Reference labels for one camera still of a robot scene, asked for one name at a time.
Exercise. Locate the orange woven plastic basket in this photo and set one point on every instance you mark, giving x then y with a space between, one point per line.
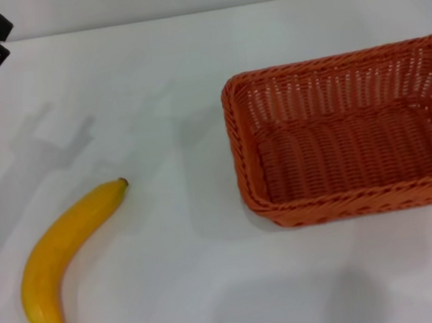
350 152

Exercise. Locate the yellow plastic banana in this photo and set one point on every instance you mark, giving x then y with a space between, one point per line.
52 247

